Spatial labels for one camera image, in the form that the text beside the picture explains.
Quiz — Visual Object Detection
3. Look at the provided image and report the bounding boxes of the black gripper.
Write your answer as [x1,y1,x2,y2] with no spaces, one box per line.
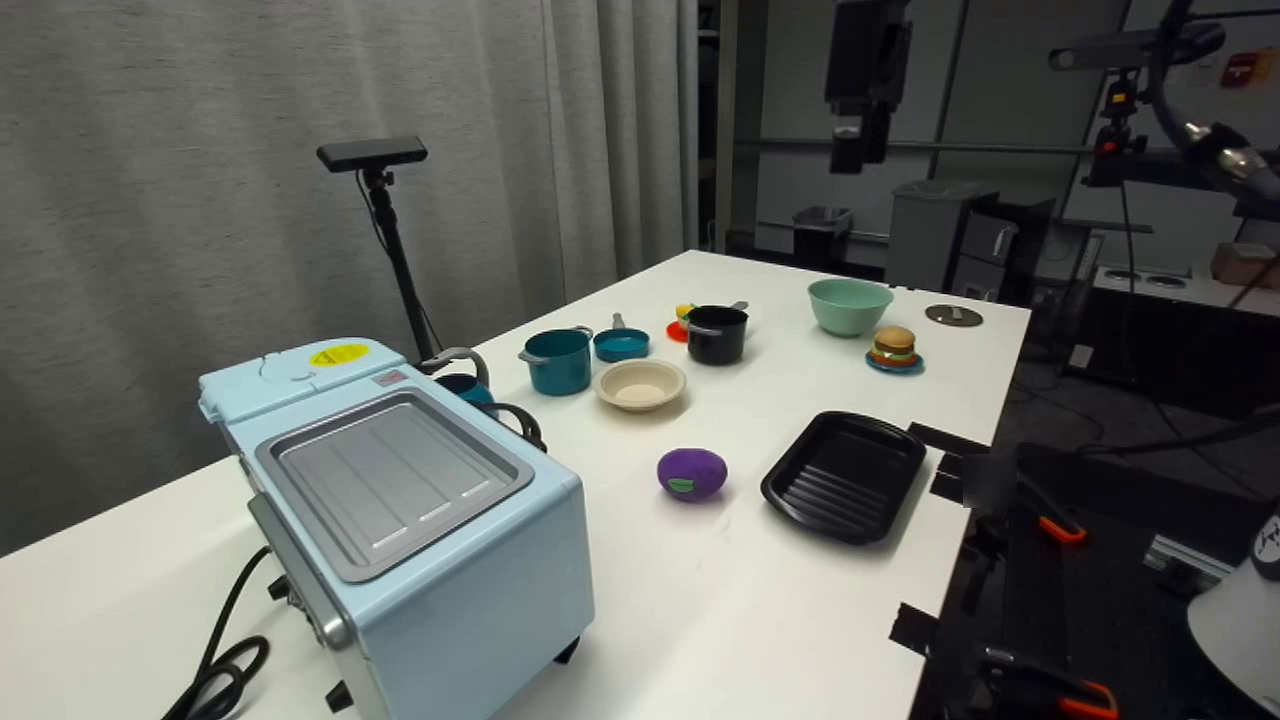
[820,0,919,181]

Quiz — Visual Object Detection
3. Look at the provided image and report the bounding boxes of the black power cable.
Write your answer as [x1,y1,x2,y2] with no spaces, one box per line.
[161,545,278,720]

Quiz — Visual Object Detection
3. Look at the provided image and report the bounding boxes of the black waste bin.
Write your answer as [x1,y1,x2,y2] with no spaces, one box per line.
[791,206,861,274]

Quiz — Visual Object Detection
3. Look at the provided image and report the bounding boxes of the mint green bowl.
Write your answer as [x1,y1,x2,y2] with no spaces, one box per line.
[805,278,895,339]

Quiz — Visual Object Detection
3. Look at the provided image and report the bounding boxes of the teal kettle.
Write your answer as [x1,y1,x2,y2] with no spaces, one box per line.
[421,343,504,418]

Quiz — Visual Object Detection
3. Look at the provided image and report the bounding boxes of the black stereo camera bar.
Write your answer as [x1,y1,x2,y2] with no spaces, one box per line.
[1044,18,1232,73]
[311,132,434,175]

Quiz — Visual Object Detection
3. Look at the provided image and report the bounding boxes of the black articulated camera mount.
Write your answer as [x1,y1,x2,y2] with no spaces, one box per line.
[1085,64,1280,206]

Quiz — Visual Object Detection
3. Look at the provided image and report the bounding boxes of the beige bowl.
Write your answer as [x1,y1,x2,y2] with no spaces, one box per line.
[593,358,694,418]

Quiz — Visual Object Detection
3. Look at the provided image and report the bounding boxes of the black grill tray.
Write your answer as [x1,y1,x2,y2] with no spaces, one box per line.
[756,408,932,550]

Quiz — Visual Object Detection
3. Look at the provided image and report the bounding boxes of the teal pot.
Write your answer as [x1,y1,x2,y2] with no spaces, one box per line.
[516,324,596,400]

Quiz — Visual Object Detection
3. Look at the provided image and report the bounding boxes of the teal frying pan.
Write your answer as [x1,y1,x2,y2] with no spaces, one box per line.
[589,313,656,369]

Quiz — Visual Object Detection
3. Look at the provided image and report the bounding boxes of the purple plushy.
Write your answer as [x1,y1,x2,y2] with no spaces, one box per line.
[653,446,732,507]

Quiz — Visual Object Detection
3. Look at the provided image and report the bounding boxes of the black pot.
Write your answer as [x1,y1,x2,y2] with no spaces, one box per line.
[682,299,751,369]

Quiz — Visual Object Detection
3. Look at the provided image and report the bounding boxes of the grey cabinet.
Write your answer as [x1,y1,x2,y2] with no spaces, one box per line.
[888,175,1057,303]

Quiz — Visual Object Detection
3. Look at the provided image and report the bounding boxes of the light blue toaster oven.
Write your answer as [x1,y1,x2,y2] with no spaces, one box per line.
[195,338,602,720]

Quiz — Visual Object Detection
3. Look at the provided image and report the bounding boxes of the white dome cover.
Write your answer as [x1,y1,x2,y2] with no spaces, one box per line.
[1183,511,1280,720]

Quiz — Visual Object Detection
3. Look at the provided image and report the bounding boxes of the black camera stand pole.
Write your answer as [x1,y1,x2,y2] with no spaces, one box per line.
[357,166,452,369]

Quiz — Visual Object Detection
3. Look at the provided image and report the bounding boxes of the toy burger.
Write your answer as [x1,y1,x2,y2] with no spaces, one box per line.
[869,324,919,369]

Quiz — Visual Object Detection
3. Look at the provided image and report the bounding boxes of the small teal plate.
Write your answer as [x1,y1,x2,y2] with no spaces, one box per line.
[861,347,929,380]

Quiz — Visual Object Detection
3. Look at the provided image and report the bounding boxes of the orange handled clamp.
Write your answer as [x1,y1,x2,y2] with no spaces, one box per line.
[978,458,1092,551]
[978,643,1124,720]

